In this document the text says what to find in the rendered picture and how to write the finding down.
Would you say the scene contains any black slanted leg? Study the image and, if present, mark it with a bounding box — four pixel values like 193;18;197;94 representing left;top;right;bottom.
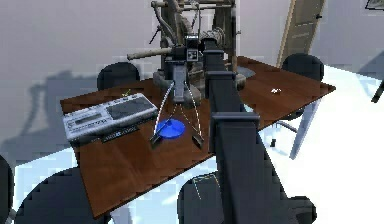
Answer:
370;79;384;104

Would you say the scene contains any black round chair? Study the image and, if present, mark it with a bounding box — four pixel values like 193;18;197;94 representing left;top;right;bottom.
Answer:
176;156;318;224
0;153;16;224
269;52;325;148
96;61;141;92
13;166;113;224

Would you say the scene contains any beige room door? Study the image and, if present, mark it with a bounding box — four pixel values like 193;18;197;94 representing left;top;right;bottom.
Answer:
275;0;327;69

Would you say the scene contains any brown wooden table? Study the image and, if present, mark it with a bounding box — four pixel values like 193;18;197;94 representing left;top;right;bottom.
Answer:
59;55;337;220

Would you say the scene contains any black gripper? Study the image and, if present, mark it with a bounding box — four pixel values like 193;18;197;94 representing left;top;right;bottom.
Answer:
149;45;205;150

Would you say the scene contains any framed wall picture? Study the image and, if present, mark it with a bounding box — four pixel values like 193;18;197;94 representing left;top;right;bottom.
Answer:
364;0;384;12

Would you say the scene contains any blue flared vase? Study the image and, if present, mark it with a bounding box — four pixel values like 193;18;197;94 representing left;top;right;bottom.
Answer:
155;118;186;140

